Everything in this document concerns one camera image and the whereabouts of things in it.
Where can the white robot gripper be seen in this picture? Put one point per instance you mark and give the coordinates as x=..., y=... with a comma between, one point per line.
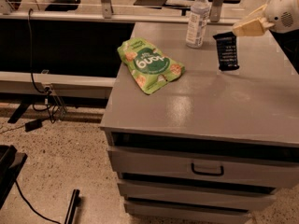
x=281, y=15

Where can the dark blue rxbar wrapper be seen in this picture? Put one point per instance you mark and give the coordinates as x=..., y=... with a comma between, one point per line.
x=227, y=51

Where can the clear plastic water bottle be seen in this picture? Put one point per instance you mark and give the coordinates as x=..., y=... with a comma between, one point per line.
x=198, y=18

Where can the green snack bag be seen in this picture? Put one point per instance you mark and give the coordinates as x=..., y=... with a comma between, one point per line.
x=149, y=67

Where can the grey drawer cabinet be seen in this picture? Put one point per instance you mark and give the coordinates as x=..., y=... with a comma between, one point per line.
x=251, y=113

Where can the top grey drawer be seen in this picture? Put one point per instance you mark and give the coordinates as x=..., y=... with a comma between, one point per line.
x=143, y=161

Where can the grey drawer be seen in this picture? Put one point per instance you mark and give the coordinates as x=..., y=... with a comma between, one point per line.
x=143, y=161
x=194, y=195
x=185, y=212

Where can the middle grey drawer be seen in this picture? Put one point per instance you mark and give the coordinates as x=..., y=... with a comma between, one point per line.
x=194, y=195

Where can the bottom grey drawer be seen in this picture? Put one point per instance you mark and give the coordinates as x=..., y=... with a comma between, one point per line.
x=185, y=212

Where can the black power adapter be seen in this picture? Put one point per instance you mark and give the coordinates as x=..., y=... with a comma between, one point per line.
x=33, y=125

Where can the black floor bar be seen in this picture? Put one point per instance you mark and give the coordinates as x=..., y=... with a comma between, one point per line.
x=74, y=203

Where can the black equipment base left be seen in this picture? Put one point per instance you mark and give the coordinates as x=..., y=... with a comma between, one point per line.
x=11, y=162

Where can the black drawer handle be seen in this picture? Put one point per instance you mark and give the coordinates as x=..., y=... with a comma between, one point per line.
x=198, y=170

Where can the grey metal rail frame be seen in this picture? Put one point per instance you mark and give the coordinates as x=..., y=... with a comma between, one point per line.
x=100, y=10

